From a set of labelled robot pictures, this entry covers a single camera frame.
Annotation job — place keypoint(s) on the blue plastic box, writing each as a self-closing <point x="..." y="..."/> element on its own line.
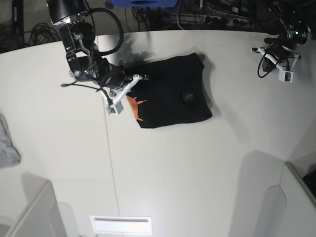
<point x="140" y="3"/>

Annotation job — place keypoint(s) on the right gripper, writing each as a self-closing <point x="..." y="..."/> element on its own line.
<point x="114" y="77"/>

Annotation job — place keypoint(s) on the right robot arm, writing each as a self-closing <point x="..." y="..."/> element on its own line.
<point x="85" y="61"/>

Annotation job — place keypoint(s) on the white base housing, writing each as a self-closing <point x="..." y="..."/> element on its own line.
<point x="301" y="204"/>
<point x="40" y="218"/>

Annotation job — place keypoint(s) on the grey cloth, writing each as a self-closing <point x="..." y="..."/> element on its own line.
<point x="9" y="156"/>

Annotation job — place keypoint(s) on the black T-shirt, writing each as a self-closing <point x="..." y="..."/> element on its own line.
<point x="173" y="93"/>

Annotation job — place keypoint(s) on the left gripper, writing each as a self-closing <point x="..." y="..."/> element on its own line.
<point x="280" y="48"/>

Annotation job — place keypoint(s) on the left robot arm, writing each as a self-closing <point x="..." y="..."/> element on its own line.
<point x="295" y="29"/>

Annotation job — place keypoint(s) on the white camera bracket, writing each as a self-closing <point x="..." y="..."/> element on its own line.
<point x="268" y="63"/>
<point x="112" y="98"/>

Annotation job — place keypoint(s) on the black keyboard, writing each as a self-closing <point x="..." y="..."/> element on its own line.
<point x="310" y="181"/>

